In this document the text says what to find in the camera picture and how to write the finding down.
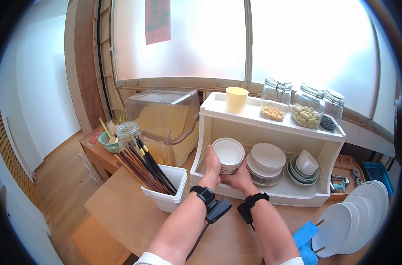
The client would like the person's right hand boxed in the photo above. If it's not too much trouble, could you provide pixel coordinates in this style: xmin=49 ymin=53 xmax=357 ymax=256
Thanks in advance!
xmin=220 ymin=158 xmax=260 ymax=197

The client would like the person's left hand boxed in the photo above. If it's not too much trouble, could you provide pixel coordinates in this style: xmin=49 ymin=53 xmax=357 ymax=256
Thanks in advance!
xmin=198 ymin=145 xmax=222 ymax=191

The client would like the person's left thumb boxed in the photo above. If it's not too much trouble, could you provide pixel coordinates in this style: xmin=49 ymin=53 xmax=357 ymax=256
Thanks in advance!
xmin=206 ymin=145 xmax=220 ymax=163

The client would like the stack of small white bowls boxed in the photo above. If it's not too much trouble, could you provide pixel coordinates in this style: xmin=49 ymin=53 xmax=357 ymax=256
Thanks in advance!
xmin=212 ymin=137 xmax=245 ymax=175

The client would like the stack of white shallow dishes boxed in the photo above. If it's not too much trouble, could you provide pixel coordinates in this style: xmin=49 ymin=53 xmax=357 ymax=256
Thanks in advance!
xmin=246 ymin=143 xmax=287 ymax=187

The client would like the black wrist band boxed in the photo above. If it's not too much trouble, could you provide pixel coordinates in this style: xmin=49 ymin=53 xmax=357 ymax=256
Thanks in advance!
xmin=237 ymin=192 xmax=270 ymax=225
xmin=190 ymin=185 xmax=232 ymax=224

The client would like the white two-tier dish shelf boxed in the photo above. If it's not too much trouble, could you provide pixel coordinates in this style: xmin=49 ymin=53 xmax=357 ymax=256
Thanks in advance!
xmin=190 ymin=92 xmax=347 ymax=207

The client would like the stack of pale green bowls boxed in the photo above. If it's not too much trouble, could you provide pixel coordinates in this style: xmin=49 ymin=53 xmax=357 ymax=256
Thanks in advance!
xmin=287 ymin=154 xmax=319 ymax=187

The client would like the dish box with clear lid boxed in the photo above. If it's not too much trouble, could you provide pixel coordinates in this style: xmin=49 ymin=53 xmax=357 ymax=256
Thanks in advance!
xmin=124 ymin=88 xmax=200 ymax=167

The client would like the pale yellow cup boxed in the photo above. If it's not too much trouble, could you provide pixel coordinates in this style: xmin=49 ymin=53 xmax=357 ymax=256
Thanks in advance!
xmin=226 ymin=87 xmax=249 ymax=114

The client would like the white rectangular plastic container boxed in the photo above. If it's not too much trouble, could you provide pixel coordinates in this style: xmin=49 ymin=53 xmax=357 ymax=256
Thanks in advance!
xmin=141 ymin=165 xmax=188 ymax=213

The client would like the white cup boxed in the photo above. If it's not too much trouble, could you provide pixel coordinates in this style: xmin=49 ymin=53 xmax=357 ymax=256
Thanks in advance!
xmin=296 ymin=150 xmax=319 ymax=175

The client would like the bundle of dark chopsticks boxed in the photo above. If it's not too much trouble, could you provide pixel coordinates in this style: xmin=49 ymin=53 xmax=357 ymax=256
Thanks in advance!
xmin=114 ymin=136 xmax=177 ymax=196

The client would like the glass jar with yellow kernels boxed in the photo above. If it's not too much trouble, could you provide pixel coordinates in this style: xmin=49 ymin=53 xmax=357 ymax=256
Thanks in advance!
xmin=260 ymin=77 xmax=293 ymax=122

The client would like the glass jar with pale nuts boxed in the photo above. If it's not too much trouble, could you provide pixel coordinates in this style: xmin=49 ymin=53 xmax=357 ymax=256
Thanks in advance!
xmin=291 ymin=83 xmax=326 ymax=130

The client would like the empty glass jar with lid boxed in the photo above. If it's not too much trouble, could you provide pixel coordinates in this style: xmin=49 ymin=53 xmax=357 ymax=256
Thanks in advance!
xmin=116 ymin=121 xmax=140 ymax=151

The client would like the blue cloth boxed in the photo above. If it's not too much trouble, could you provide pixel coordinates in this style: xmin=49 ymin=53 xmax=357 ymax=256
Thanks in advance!
xmin=292 ymin=221 xmax=319 ymax=265

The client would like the wooden plate rack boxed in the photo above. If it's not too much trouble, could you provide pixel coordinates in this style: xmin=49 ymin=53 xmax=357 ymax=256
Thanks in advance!
xmin=314 ymin=219 xmax=326 ymax=254

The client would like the glass jar with black beans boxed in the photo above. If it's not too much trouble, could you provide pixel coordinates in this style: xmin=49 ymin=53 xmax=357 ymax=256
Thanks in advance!
xmin=319 ymin=89 xmax=345 ymax=132

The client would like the wooden tray with metal tools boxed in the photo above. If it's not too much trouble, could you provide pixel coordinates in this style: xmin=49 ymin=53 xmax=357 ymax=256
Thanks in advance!
xmin=328 ymin=154 xmax=366 ymax=201

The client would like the green plastic basket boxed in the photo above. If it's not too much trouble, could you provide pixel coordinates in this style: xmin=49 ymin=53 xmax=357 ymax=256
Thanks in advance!
xmin=98 ymin=131 xmax=120 ymax=153

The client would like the person's body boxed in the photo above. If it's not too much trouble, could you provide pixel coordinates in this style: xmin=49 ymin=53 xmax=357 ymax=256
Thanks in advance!
xmin=133 ymin=252 xmax=305 ymax=265

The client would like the wooden side table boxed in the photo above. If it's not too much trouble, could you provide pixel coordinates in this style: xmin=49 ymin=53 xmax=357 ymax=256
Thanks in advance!
xmin=79 ymin=126 xmax=123 ymax=181

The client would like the row of white plates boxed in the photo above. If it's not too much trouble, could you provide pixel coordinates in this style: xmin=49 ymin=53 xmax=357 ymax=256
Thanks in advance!
xmin=311 ymin=180 xmax=389 ymax=258

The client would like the frosted window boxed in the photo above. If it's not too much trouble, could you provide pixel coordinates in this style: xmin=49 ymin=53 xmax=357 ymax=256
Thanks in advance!
xmin=111 ymin=0 xmax=382 ymax=120

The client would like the blue plastic tray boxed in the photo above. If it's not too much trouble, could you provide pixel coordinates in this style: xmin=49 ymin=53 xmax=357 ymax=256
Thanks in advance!
xmin=363 ymin=161 xmax=394 ymax=196

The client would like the red paper poster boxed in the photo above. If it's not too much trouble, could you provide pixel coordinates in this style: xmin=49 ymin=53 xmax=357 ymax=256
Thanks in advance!
xmin=145 ymin=0 xmax=172 ymax=45

